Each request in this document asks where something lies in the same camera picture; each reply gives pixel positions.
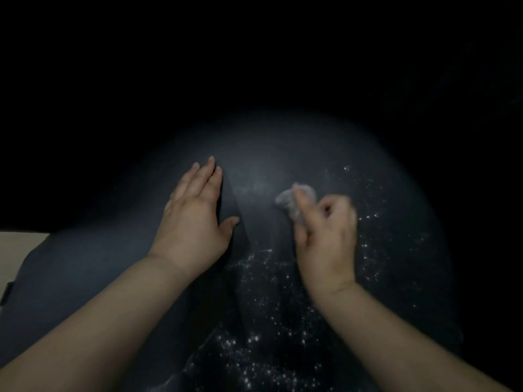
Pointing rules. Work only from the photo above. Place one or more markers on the person's right hand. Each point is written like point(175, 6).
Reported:
point(327, 253)

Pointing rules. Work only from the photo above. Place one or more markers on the person's left hand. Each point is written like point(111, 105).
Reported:
point(192, 228)

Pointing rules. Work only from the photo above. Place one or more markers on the person's right thumb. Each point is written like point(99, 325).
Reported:
point(304, 212)

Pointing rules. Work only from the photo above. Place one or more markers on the person's left middle finger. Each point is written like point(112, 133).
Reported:
point(202, 175)

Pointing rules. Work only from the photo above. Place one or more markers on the person's left thumb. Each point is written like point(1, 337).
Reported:
point(229, 224)

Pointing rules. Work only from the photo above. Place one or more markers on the grey scrubbing sponge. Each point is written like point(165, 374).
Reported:
point(286, 200)

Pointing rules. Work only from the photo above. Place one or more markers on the person's left forearm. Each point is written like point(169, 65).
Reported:
point(102, 322)

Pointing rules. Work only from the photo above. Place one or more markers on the person's right forearm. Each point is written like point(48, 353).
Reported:
point(388, 342)

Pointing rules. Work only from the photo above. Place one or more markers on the dark navy fabric sheet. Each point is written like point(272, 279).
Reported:
point(265, 159)

